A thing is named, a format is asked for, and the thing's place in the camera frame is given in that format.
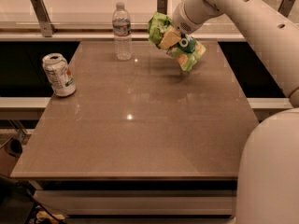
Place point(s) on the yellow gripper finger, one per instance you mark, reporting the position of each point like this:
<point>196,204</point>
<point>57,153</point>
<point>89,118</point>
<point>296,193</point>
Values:
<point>170,38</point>

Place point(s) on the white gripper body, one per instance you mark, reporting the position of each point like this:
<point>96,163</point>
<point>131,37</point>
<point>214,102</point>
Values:
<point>183,21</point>

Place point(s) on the green rice chip bag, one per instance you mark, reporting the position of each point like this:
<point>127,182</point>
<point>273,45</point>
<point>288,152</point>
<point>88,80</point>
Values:
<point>187,52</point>

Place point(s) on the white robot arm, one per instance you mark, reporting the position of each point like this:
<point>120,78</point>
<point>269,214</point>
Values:
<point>268,176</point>

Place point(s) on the clear plastic water bottle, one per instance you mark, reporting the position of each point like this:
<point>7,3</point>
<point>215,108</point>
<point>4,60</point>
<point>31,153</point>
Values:
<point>121,23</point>

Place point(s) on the white green soda can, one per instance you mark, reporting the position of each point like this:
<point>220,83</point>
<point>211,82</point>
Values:
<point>59,75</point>

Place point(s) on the dark object at left floor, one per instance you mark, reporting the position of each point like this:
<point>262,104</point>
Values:
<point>10,152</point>

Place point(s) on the middle metal railing bracket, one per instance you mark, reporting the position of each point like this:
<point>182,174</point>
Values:
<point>162,6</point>

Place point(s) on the metal railing bracket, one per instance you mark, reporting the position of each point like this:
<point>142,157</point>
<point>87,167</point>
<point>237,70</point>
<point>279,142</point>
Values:
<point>46,27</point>
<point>162,6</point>
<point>285,7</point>

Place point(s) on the right metal railing bracket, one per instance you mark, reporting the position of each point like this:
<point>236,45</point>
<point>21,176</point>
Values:
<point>285,7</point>

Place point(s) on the left metal railing bracket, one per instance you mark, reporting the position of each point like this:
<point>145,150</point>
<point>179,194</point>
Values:
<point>46,27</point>

